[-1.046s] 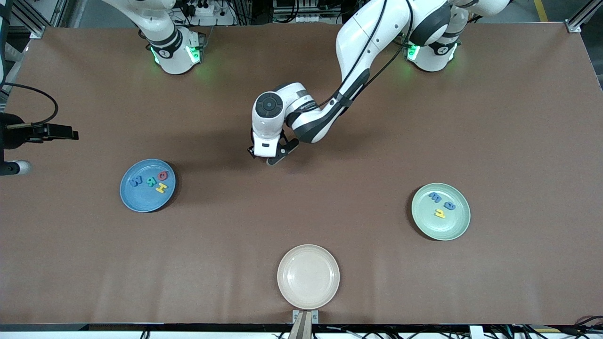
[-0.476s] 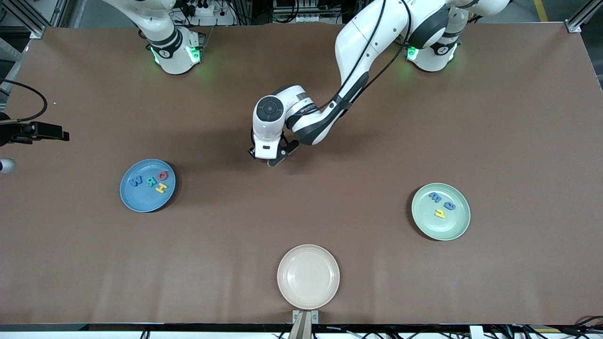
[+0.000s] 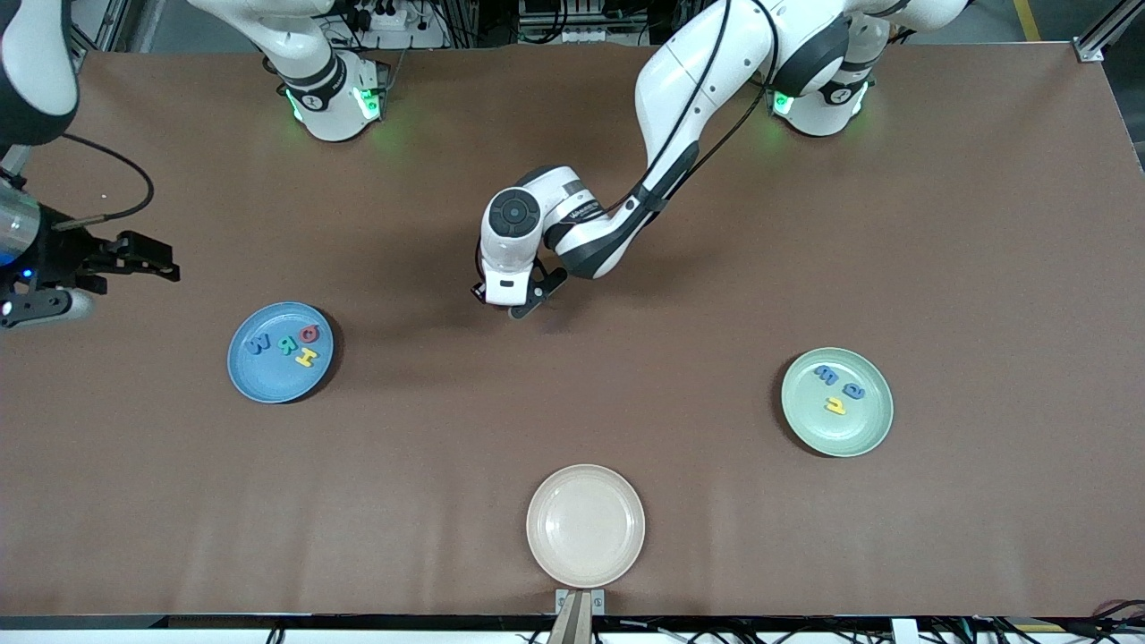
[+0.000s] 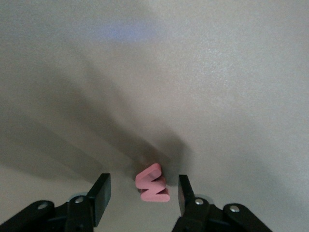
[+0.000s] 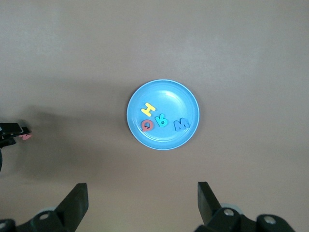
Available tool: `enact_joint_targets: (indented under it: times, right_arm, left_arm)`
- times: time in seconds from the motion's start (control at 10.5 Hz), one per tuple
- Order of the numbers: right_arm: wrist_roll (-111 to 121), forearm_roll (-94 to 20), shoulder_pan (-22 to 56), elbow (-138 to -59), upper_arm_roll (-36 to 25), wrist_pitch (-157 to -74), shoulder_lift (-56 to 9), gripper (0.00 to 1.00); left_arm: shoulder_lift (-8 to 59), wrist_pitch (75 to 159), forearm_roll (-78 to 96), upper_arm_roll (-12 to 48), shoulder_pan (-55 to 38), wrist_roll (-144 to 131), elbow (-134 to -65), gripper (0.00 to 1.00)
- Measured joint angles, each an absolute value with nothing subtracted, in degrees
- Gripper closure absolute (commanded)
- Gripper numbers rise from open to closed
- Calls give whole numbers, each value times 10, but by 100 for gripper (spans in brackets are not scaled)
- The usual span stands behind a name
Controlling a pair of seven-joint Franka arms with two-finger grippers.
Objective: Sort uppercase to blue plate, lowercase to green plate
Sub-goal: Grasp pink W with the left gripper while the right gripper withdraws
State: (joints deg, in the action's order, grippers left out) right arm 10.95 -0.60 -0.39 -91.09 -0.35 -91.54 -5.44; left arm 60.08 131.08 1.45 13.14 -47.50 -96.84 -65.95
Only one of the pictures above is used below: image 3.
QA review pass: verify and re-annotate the grey metal camera mount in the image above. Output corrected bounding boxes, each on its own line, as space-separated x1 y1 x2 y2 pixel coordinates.
555 589 606 644

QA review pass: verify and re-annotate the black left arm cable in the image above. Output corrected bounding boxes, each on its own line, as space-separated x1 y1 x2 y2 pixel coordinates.
472 0 788 285

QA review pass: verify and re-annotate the blue plate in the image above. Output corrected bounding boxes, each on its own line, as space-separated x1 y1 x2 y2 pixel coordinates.
227 301 335 404

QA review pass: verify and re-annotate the white power strip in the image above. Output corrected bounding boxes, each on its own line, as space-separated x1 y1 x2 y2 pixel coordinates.
353 0 421 32

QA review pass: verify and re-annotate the brown table cover sheet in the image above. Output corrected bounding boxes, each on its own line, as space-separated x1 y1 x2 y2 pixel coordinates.
0 43 1145 620

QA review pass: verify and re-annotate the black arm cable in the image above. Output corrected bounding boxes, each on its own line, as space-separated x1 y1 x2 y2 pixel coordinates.
52 132 155 231
472 0 788 285

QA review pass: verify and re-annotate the black electronics rack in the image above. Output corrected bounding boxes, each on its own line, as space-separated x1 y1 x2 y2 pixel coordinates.
517 0 658 47

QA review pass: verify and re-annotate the green plate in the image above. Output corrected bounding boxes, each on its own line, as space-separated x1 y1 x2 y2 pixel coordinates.
781 347 895 458

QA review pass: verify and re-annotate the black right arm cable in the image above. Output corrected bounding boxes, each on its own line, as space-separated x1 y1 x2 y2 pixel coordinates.
52 132 155 231

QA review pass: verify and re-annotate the beige plate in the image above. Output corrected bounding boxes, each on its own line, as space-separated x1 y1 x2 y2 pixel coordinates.
526 464 646 589

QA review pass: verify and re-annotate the aluminium frame post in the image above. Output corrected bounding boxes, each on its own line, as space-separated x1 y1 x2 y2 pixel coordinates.
1073 0 1145 64

